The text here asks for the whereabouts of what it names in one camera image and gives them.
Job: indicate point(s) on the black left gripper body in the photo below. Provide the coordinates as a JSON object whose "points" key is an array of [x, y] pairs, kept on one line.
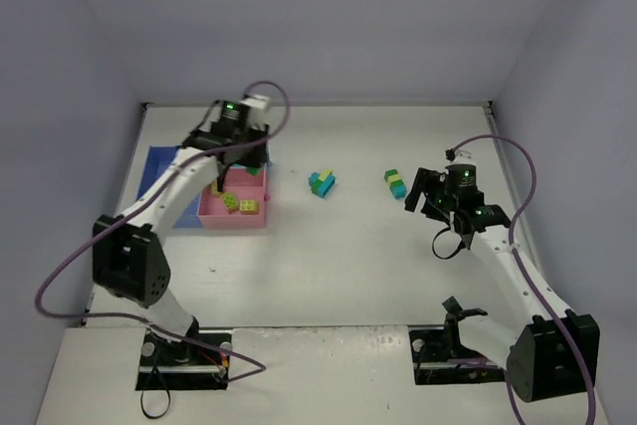
{"points": [[244, 147]]}

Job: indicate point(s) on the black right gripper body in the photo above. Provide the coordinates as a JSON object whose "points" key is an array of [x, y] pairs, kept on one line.
{"points": [[428, 193]]}

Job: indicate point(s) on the green yellow teal lego cluster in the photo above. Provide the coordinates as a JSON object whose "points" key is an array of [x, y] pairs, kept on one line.
{"points": [[395, 183]]}

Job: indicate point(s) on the pale yellow lego brick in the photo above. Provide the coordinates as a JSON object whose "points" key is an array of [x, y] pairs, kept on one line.
{"points": [[214, 189]]}

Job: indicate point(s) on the yellow printed lego brick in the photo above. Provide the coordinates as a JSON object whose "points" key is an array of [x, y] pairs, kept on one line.
{"points": [[249, 207]]}

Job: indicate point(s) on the lime green lego brick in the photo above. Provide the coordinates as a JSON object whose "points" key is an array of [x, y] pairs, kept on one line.
{"points": [[229, 201]]}

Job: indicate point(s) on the teal green lego stack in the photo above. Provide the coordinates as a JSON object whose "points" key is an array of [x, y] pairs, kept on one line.
{"points": [[321, 183]]}

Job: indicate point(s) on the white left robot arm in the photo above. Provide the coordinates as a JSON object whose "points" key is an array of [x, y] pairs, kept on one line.
{"points": [[128, 259]]}

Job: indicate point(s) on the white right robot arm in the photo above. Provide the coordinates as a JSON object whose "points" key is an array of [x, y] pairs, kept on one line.
{"points": [[552, 351]]}

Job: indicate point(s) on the teal plastic bin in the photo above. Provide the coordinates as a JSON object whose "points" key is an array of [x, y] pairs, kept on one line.
{"points": [[269, 161]]}

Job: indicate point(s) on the pink plastic bin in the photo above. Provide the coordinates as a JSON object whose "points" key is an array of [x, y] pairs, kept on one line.
{"points": [[212, 212]]}

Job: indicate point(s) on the blue plastic bin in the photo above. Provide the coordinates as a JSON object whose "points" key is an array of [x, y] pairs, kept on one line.
{"points": [[157, 159]]}

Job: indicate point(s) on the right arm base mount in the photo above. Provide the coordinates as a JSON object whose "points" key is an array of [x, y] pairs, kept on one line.
{"points": [[436, 363]]}

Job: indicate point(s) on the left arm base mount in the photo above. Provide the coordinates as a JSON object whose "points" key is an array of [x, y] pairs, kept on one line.
{"points": [[166, 365]]}

